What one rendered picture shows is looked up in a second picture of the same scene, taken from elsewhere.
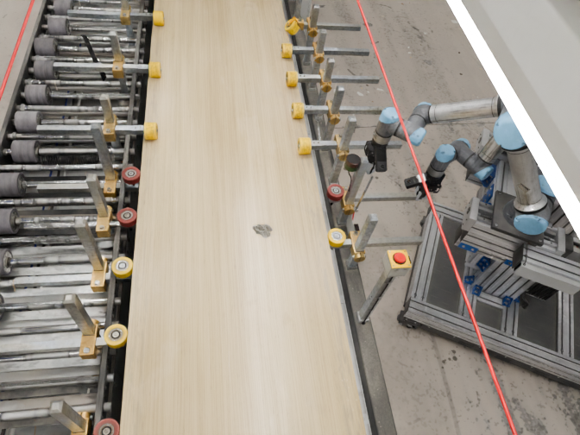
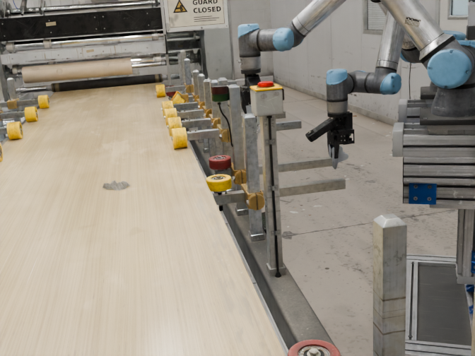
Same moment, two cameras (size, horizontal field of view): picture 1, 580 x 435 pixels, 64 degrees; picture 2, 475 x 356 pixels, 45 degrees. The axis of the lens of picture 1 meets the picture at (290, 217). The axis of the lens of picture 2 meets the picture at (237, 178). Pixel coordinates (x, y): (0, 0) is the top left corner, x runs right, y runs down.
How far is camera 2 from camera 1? 138 cm
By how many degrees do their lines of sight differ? 38
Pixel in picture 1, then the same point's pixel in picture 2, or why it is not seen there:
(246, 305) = (76, 229)
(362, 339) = (278, 289)
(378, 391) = (309, 330)
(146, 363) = not seen: outside the picture
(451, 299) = (459, 335)
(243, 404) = (43, 296)
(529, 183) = (415, 12)
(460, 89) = not seen: hidden behind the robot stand
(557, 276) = not seen: outside the picture
